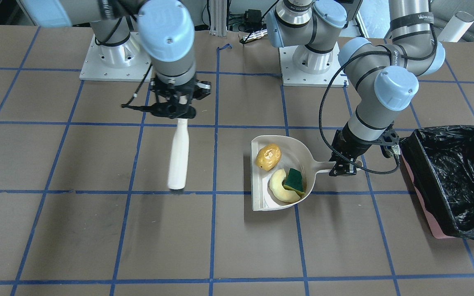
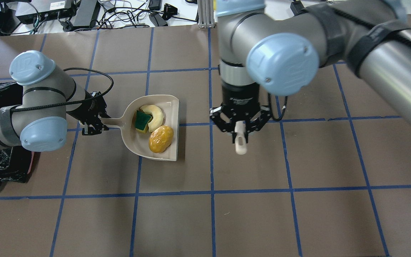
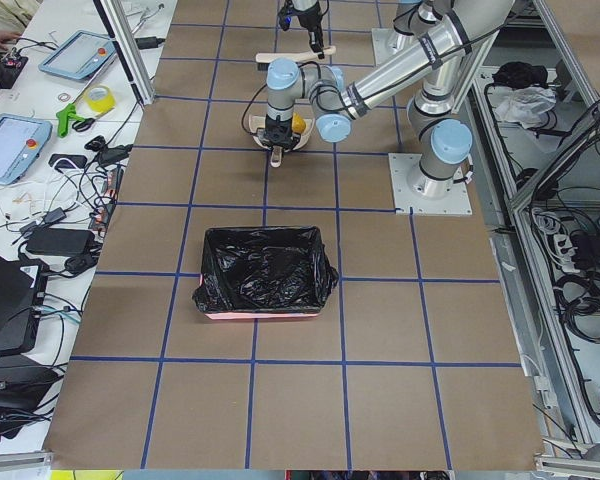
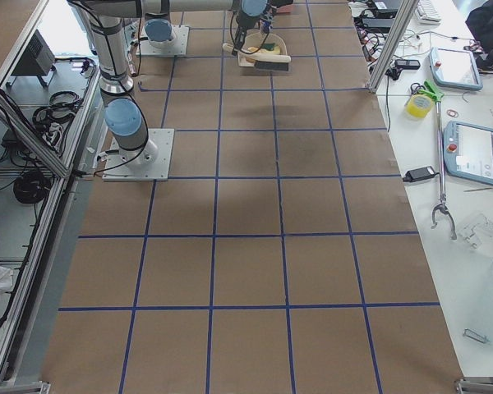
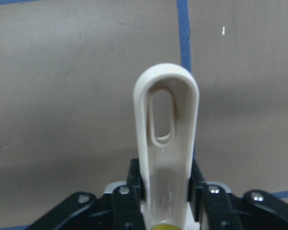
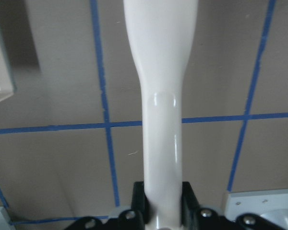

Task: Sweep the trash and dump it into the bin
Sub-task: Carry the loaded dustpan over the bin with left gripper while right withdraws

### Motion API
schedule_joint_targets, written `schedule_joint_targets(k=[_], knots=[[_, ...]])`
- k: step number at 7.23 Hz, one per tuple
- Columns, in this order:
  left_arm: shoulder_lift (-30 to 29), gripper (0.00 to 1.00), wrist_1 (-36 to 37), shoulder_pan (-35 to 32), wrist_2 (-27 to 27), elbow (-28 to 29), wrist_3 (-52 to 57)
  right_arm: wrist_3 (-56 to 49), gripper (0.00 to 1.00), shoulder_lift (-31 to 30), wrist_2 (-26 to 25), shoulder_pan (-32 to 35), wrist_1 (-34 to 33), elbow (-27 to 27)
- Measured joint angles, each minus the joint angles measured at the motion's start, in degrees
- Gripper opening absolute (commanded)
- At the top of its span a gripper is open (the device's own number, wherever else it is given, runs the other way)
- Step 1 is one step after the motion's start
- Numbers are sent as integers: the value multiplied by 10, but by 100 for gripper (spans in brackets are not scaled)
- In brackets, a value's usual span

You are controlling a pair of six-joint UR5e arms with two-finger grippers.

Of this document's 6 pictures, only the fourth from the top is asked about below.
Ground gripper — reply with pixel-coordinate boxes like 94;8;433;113
233;25;250;53

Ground beige plastic dustpan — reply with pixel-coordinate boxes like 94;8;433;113
237;33;292;71

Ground green yellow sponge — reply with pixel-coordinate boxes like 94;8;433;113
259;43;281;56

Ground beige hand brush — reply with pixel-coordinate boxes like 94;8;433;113
223;44;292;71

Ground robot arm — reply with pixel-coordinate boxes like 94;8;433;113
144;19;174;43
68;0;273;103

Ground bin with black bag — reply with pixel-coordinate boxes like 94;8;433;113
270;0;294;15

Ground black scissors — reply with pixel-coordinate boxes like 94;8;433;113
409;83;424;95

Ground yellow tape roll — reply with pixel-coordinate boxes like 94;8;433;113
405;94;433;120

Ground black electronics box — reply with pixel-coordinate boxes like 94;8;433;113
7;30;56;88

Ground upper teach pendant tablet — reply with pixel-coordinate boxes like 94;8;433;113
429;47;483;91

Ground teach pendant tablet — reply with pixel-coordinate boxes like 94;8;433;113
429;47;483;91
443;121;493;186

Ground red rubber band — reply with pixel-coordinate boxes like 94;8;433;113
446;109;459;118

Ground brown paper table cover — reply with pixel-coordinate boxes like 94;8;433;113
42;1;460;393

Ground black small power brick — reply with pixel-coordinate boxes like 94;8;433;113
403;166;438;183

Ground lower teach pendant tablet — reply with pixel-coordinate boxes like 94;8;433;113
443;121;493;186

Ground clear plastic packaging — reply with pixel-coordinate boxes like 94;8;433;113
457;212;493;249

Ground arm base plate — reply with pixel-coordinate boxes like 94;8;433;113
136;25;190;57
102;128;175;181

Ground aluminium frame post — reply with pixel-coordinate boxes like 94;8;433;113
367;0;418;94

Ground green handled grabber tool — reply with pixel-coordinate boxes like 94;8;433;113
423;80;457;241

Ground black cable bundle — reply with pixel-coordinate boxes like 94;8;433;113
13;169;53;205

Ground metal bracket clip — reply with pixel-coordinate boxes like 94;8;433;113
463;328;490;344

